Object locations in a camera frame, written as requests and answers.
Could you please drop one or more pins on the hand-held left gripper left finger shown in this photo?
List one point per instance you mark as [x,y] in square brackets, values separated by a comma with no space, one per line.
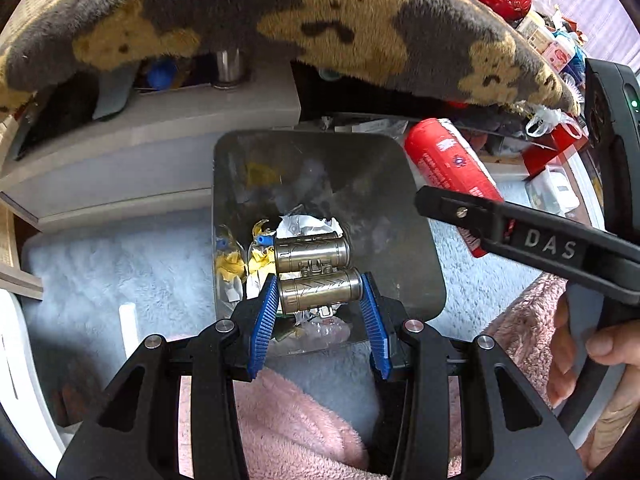
[262,330]

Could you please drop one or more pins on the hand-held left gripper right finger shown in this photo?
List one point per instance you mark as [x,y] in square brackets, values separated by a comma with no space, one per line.
[376,330]

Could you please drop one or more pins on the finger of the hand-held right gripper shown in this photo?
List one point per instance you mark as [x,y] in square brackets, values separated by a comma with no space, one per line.
[500,225]

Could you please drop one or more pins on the metal double cylinder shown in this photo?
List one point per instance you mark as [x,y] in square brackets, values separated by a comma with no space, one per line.
[315,285]

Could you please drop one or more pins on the grey metal bin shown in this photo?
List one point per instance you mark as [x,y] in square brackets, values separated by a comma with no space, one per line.
[390,200]

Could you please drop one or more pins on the person's right hand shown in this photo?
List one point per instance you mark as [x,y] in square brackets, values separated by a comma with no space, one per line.
[617,345]

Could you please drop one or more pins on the white plastic case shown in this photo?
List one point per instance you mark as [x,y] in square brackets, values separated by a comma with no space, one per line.
[555,190]

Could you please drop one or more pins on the red box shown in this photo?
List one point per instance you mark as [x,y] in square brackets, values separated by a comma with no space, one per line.
[555,150]

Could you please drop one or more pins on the white plastic bag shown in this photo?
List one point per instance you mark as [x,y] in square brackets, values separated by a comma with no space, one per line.
[547,120]

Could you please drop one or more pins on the red cylindrical pack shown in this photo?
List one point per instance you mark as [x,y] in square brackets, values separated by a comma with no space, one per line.
[445,160]

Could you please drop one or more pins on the pink fluffy towel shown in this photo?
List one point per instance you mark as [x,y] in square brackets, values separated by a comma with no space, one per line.
[295,430]

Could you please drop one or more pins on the crumpled white paper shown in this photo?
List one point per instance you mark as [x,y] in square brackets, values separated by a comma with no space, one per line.
[305,225]

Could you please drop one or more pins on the pink white bottle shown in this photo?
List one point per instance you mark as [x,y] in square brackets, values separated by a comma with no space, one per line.
[559,56]

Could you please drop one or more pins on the white tube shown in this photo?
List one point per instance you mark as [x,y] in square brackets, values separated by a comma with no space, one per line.
[128,327]

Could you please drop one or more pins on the white bottle yellow cap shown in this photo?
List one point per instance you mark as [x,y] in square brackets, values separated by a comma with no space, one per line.
[534,32]

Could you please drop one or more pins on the light blue fluffy rug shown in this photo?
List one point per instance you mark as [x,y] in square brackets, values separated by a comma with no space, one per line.
[100,270]

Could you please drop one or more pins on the metal table leg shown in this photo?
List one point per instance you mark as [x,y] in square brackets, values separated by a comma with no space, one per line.
[229,67]

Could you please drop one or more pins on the brown bear print blanket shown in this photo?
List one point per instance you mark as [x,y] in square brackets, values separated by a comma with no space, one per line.
[225,5]

